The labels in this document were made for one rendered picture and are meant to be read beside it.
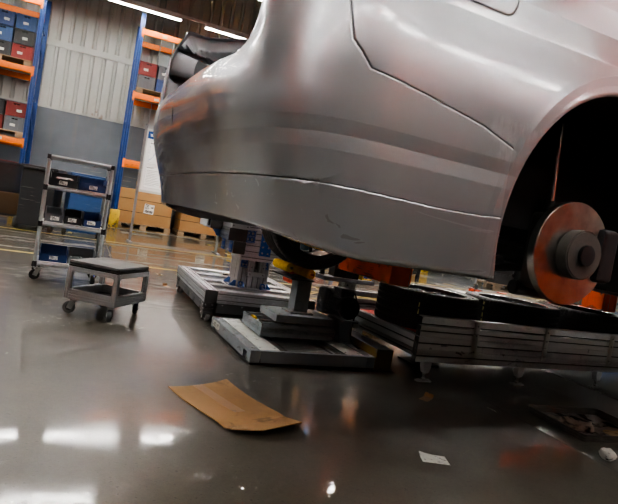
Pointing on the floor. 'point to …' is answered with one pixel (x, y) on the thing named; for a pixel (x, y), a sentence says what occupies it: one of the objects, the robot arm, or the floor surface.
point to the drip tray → (613, 428)
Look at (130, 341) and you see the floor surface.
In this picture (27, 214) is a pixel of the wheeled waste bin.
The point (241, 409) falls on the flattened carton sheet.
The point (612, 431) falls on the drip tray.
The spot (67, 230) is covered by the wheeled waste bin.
